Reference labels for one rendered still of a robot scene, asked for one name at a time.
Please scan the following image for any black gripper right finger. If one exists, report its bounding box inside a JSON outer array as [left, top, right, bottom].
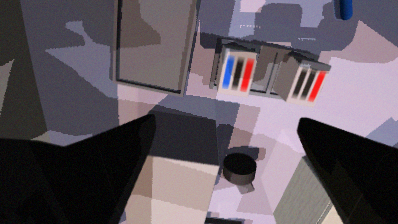
[[297, 117, 398, 224]]

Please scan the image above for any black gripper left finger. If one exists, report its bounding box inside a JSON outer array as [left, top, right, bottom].
[[0, 114, 156, 224]]

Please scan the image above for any blue rod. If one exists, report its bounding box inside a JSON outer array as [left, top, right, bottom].
[[339, 0, 353, 20]]

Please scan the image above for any dark grey flat panel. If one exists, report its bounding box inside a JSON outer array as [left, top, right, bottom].
[[0, 0, 51, 143]]

